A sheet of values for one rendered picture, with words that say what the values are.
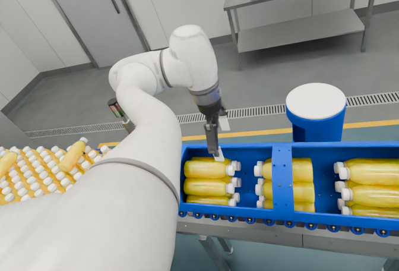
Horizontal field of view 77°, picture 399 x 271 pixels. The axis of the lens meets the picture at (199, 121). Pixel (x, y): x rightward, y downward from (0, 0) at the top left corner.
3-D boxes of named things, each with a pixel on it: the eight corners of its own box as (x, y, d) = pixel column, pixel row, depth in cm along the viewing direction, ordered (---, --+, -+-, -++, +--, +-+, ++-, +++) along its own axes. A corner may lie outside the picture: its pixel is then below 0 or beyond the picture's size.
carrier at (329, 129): (311, 167, 199) (282, 187, 194) (313, 77, 142) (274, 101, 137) (342, 193, 178) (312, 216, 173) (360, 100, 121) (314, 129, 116)
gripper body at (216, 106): (217, 106, 69) (224, 129, 75) (222, 87, 75) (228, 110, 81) (192, 107, 72) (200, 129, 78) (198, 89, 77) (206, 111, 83)
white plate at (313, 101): (313, 76, 141) (313, 78, 141) (274, 100, 136) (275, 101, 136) (359, 98, 120) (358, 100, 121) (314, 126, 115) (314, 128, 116)
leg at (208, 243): (230, 276, 174) (206, 241, 133) (221, 275, 176) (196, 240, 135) (231, 267, 178) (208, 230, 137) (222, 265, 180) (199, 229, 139)
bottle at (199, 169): (190, 173, 108) (232, 175, 102) (183, 180, 101) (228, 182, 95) (188, 158, 107) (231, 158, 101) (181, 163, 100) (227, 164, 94)
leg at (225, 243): (232, 255, 183) (211, 216, 142) (224, 254, 185) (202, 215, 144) (233, 246, 187) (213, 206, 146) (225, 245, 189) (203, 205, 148)
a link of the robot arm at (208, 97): (221, 70, 71) (225, 87, 75) (191, 73, 74) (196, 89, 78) (215, 90, 65) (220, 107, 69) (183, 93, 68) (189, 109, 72)
